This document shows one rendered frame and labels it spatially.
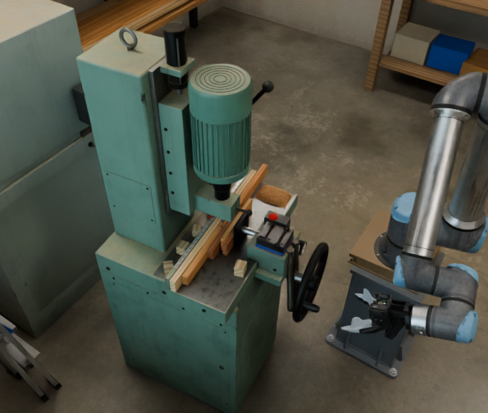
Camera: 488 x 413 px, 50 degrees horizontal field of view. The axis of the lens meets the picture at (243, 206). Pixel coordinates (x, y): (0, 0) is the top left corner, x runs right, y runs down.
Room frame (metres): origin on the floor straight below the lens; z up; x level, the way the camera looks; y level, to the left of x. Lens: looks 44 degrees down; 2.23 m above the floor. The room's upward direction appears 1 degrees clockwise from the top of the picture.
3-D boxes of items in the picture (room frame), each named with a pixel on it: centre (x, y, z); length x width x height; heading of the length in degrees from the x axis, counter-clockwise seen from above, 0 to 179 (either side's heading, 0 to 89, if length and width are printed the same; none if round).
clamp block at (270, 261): (1.16, -0.10, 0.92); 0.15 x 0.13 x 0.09; 155
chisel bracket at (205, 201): (1.25, 0.09, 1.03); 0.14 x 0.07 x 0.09; 65
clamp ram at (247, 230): (1.20, -0.02, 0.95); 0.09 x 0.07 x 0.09; 155
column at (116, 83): (1.36, 0.34, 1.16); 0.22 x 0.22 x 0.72; 65
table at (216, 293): (1.20, -0.03, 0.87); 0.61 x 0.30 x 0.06; 155
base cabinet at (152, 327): (1.29, 0.18, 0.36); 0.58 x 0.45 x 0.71; 65
